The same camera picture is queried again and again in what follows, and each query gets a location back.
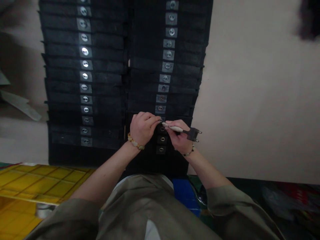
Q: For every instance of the clear plastic bag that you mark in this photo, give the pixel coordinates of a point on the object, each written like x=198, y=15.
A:
x=287, y=202

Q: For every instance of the white thread spool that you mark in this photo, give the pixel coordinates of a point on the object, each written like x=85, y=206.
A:
x=44, y=210

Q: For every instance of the blue plastic box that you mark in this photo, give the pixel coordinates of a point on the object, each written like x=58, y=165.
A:
x=186, y=193

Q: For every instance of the person's body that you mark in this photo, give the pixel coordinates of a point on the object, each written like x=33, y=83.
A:
x=150, y=212

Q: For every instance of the row of black fabric strips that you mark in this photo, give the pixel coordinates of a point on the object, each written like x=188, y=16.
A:
x=185, y=75
x=105, y=75

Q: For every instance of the yellow divided tray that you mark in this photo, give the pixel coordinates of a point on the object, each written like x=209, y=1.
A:
x=42, y=181

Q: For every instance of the dark hanging cloth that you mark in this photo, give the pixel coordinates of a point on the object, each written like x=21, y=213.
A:
x=308, y=20

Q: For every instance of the grey cardboard pieces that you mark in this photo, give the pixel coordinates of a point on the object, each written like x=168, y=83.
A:
x=17, y=102

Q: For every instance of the person's right hand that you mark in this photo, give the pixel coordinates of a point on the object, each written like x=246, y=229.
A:
x=180, y=140

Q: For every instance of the person's right fingers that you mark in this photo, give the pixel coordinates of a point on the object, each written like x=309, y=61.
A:
x=178, y=124

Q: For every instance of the person's left hand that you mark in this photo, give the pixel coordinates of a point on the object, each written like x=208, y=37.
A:
x=140, y=127

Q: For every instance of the person's left fingers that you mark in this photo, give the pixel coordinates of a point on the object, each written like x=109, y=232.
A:
x=152, y=120

